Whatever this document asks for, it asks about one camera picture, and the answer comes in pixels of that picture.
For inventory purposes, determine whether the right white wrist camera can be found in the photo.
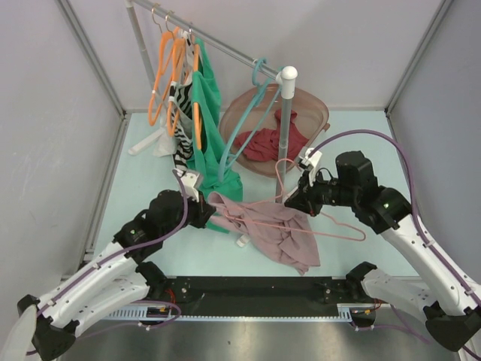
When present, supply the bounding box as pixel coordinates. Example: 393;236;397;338
298;147;322;186

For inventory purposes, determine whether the teal hanger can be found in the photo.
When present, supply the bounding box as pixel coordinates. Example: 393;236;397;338
217;57;284;182

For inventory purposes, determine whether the green tank top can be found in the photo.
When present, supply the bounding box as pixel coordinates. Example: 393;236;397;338
186;37;244;232

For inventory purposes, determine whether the red garment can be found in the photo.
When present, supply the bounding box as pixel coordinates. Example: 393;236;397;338
242;109;308;162

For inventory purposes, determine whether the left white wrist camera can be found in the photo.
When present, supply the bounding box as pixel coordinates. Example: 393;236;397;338
173;168;204;202

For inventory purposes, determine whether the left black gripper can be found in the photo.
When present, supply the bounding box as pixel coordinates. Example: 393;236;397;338
161;188;215;238

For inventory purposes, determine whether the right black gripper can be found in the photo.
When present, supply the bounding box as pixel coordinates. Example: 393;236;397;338
284;166;358;217

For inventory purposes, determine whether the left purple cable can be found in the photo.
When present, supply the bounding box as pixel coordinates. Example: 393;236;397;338
24;169;191;356

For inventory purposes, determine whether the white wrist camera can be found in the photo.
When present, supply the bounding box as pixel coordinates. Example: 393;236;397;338
173;168;204;202
298;147;322;186

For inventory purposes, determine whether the grey clothes rack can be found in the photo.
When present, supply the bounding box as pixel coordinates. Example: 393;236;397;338
126;1;298;203

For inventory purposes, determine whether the white garment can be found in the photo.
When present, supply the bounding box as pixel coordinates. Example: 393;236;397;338
154;28;185;157

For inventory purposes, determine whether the mauve pink tank top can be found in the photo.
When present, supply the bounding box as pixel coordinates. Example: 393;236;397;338
207;192;320;275

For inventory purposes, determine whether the brown plastic basket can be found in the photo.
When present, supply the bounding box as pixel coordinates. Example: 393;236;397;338
219;84;330;178

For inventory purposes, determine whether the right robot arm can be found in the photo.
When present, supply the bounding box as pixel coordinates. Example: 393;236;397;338
284;148;480;352

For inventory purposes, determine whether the orange hanger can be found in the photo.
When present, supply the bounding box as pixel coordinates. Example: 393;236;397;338
147;3;177;126
165;11;186;137
186;28;204;147

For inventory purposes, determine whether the black white striped top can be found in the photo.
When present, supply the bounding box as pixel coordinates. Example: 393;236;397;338
173;31;195;170

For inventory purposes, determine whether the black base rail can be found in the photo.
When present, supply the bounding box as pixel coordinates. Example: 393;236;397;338
145;276;380;316

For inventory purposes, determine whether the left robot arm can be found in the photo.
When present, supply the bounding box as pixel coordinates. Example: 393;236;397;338
17;190;216;360

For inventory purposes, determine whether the white cable duct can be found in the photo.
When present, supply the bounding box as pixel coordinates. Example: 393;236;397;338
102;304;374;325

